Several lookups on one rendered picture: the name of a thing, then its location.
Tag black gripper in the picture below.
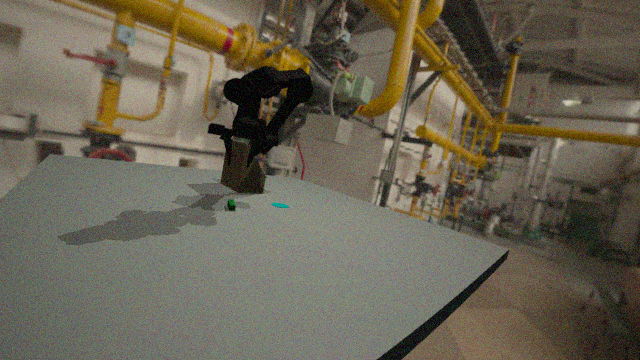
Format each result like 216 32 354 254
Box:
208 108 279 168

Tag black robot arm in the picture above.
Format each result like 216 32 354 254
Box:
223 66 313 137

